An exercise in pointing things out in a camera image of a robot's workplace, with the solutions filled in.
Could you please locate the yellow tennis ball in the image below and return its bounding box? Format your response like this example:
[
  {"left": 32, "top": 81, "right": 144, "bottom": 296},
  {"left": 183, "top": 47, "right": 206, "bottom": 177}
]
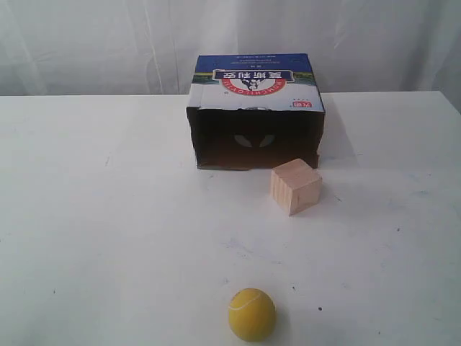
[{"left": 228, "top": 288, "right": 277, "bottom": 342}]

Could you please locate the blue white cardboard box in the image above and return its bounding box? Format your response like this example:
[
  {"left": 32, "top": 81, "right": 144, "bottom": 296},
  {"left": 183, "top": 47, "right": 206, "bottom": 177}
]
[{"left": 186, "top": 53, "right": 326, "bottom": 170}]

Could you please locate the white backdrop curtain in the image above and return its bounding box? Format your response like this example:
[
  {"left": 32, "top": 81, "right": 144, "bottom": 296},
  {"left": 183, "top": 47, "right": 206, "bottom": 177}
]
[{"left": 1, "top": 1, "right": 460, "bottom": 101}]

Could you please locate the light wooden cube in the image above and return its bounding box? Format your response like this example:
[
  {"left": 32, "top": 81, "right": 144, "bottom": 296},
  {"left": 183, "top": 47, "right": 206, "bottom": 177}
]
[{"left": 270, "top": 159, "right": 323, "bottom": 216}]

